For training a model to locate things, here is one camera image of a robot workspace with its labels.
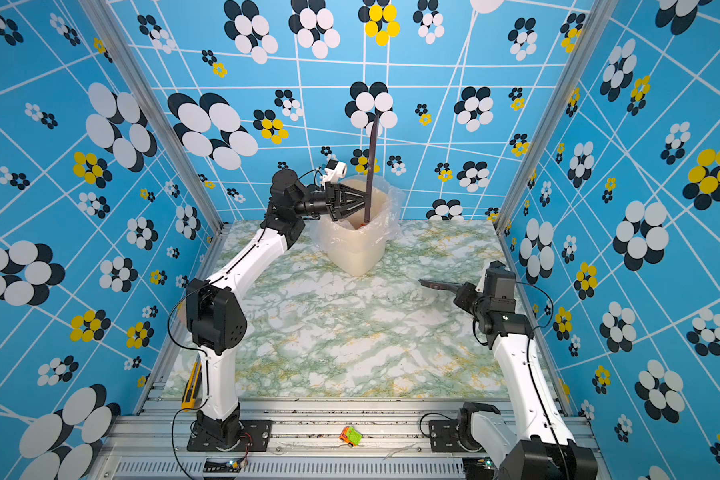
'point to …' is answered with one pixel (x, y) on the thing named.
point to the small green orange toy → (351, 436)
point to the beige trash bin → (356, 263)
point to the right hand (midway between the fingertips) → (464, 290)
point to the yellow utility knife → (192, 387)
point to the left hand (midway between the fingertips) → (367, 202)
